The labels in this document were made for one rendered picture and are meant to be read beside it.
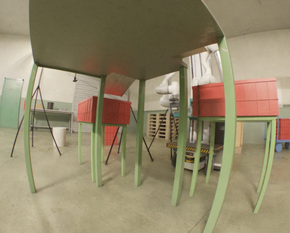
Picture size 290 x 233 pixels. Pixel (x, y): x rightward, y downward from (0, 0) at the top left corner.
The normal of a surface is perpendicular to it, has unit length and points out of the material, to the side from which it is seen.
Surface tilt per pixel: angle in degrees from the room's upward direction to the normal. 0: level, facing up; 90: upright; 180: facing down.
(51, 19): 180
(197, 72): 90
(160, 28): 180
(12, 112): 90
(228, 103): 90
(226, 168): 90
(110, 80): 150
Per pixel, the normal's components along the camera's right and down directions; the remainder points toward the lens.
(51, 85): 0.66, -0.01
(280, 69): -0.75, -0.07
